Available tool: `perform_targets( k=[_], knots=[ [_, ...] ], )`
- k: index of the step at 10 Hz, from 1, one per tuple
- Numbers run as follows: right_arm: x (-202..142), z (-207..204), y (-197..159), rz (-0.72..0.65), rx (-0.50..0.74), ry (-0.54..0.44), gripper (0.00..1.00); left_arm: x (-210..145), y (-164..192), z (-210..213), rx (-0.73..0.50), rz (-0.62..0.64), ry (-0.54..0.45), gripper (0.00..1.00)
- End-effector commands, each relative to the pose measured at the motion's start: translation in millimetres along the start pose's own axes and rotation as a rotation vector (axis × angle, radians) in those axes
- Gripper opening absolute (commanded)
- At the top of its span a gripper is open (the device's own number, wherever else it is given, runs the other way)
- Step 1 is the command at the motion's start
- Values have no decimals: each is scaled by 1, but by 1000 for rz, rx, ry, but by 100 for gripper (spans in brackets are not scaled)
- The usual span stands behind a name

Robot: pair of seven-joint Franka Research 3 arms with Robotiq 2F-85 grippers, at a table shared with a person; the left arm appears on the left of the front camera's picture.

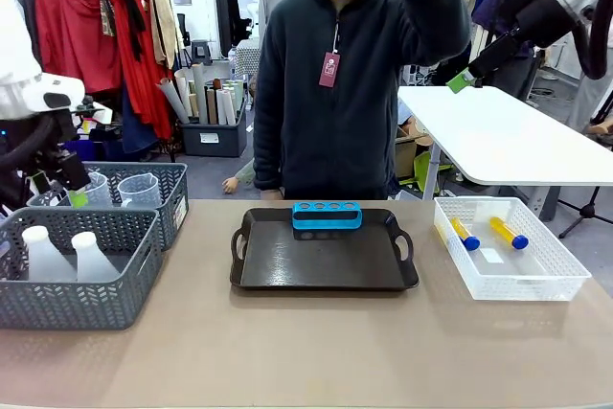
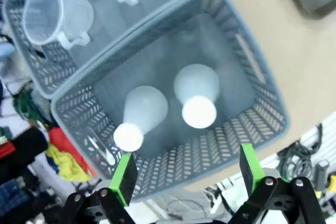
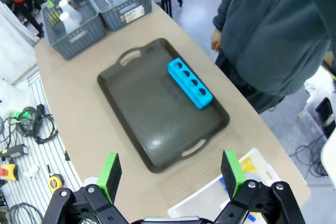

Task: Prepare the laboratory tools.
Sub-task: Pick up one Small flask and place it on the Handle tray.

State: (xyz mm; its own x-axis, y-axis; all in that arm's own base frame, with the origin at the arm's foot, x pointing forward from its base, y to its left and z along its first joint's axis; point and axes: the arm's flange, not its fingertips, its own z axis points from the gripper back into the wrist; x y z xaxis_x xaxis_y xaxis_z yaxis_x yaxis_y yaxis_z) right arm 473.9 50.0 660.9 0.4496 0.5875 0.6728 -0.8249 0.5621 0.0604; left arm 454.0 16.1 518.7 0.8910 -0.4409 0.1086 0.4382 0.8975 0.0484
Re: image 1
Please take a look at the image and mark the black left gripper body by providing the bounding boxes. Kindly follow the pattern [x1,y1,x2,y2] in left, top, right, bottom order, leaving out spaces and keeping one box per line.
[28,138,92,193]

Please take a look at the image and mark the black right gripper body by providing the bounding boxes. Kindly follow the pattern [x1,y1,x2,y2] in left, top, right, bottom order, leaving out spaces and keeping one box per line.
[511,0,583,49]

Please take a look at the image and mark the clear plastic measuring beaker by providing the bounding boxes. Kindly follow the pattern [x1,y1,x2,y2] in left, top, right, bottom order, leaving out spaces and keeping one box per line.
[117,173,162,210]
[83,171,115,209]

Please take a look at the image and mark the white plastic conical flask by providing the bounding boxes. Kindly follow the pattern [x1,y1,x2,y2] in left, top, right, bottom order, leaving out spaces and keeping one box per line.
[70,231,121,284]
[21,225,78,284]

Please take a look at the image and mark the yellow tube with blue cap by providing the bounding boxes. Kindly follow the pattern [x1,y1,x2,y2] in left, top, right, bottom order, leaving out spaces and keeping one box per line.
[450,216,482,251]
[488,216,530,251]

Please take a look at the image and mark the person's left forearm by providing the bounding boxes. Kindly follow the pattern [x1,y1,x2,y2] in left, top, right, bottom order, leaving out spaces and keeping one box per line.
[399,0,473,66]

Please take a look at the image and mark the person's right forearm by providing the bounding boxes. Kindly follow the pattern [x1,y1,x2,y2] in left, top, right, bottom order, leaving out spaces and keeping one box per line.
[252,92,289,193]

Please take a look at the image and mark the white side table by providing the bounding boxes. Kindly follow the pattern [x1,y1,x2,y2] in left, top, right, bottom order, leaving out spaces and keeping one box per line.
[397,85,613,200]

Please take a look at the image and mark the grey woven plastic basket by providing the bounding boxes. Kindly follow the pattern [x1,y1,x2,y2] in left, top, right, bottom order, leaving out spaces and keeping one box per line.
[26,162,189,252]
[0,207,164,331]

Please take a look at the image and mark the red hanging garment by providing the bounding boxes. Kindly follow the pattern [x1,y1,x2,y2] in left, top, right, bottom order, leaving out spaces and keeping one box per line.
[108,0,174,140]
[35,0,124,95]

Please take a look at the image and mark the white paper roll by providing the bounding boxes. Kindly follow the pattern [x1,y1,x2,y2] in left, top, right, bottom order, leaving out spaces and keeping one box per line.
[216,87,237,126]
[156,77,191,125]

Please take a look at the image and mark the cardboard box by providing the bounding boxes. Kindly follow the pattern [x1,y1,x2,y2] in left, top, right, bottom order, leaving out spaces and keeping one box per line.
[394,125,433,181]

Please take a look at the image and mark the green plastic seat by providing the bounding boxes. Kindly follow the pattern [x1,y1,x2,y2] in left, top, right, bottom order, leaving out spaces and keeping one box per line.
[412,150,452,186]

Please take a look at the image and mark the grey storage bin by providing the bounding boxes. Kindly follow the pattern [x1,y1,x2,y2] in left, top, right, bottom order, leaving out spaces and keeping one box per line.
[180,104,249,158]

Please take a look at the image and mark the grey paper roll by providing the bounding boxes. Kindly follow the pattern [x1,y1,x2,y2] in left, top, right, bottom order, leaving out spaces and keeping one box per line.
[192,62,210,125]

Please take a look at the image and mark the brown paper roll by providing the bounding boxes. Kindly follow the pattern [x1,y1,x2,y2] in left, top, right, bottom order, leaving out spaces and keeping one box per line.
[205,85,219,125]

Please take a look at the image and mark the patterned brown scarf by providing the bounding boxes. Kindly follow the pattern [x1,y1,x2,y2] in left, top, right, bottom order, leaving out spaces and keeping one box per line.
[99,0,117,38]

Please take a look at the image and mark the dark red hanging tag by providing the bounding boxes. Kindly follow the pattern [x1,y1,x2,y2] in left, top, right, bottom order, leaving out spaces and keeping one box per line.
[318,52,342,90]

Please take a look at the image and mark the black hanging scarf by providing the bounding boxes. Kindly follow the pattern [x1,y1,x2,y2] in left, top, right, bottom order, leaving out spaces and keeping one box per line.
[119,0,148,63]

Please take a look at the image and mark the beige hanging garment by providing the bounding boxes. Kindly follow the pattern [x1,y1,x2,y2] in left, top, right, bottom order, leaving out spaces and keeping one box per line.
[149,0,186,70]

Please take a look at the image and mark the grey plastic stool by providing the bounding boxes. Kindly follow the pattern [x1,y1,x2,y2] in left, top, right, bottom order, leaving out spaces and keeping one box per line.
[191,38,213,66]

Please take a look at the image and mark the person in dark fleece jacket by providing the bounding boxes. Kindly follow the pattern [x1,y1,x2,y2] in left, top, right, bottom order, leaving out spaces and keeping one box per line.
[252,0,473,202]

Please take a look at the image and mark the black tripod stand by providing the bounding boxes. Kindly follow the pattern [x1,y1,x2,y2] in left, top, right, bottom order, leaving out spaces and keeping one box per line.
[557,92,613,240]

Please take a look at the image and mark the white perforated plastic basket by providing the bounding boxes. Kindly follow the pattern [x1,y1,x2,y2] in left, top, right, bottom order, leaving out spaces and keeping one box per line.
[433,196,593,302]

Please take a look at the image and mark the blue test tube rack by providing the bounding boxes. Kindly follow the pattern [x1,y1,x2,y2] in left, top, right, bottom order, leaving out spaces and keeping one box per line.
[291,200,364,232]

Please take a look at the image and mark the dark brown serving tray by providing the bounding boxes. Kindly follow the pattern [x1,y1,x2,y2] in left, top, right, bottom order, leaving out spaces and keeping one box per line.
[229,207,420,291]

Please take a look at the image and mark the black left arm hose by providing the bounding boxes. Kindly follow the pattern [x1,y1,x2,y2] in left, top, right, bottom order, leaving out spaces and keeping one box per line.
[0,111,57,173]

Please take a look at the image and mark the black arm hose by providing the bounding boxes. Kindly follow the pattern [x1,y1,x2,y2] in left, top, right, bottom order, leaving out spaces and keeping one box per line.
[0,111,57,173]
[572,0,613,80]

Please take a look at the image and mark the black right arm hose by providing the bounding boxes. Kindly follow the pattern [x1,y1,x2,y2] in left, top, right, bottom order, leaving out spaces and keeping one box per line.
[572,0,613,80]

